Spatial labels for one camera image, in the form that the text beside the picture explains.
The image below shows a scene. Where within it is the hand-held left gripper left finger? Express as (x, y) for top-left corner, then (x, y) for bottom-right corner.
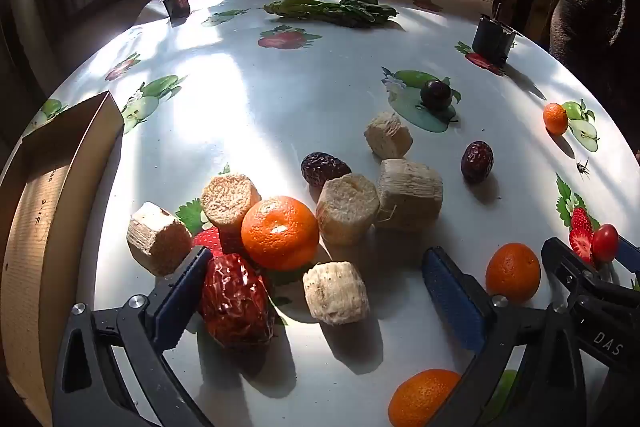
(52, 246), (216, 427)

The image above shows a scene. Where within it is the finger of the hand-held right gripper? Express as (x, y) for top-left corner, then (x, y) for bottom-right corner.
(617, 236), (640, 279)
(541, 237), (617, 304)

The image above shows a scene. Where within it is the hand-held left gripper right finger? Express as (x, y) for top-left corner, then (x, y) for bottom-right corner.
(421, 246), (588, 427)

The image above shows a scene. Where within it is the large glossy red date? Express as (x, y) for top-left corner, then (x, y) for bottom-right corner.
(200, 253), (277, 349)

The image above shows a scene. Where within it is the red cherry tomato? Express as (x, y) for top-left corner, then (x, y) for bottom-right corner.
(591, 223), (620, 264)

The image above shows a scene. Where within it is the medium orange tangerine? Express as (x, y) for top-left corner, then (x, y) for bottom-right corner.
(485, 242), (542, 303)
(388, 368), (462, 427)

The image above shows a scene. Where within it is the beige loofah chunk front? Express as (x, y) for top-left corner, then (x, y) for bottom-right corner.
(302, 261), (371, 326)

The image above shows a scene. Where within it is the beige loofah chunk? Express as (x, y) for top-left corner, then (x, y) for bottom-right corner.
(376, 158), (444, 233)
(302, 261), (371, 326)
(316, 173), (381, 247)

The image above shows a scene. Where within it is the beige loofah chunk right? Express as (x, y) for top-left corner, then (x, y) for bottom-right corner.
(376, 158), (444, 233)

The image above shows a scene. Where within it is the toasted loofah chunk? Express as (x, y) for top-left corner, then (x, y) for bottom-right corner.
(200, 173), (262, 233)

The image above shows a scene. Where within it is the large orange tangerine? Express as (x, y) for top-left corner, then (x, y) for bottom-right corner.
(240, 195), (320, 271)

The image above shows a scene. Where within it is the dark wrinkled date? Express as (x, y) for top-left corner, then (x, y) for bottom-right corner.
(460, 140), (495, 184)
(300, 151), (352, 188)

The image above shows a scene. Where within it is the beige loofah chunk centre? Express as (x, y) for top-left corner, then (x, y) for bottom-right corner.
(316, 173), (381, 247)

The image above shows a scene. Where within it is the small orange tangerine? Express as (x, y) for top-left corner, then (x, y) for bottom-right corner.
(543, 102), (570, 136)

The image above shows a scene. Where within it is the cardboard box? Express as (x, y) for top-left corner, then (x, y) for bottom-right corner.
(0, 90), (125, 427)

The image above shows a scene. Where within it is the small loofah chunk far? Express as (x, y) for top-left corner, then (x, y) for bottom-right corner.
(363, 111), (414, 160)

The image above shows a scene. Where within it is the brown fuzzy cloth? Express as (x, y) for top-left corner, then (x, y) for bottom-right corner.
(548, 0), (640, 158)

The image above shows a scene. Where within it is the black clamp right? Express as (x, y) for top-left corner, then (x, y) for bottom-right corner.
(471, 4), (518, 66)

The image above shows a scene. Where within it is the green leafy vegetable bunch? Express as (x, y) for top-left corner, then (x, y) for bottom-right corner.
(263, 0), (399, 28)

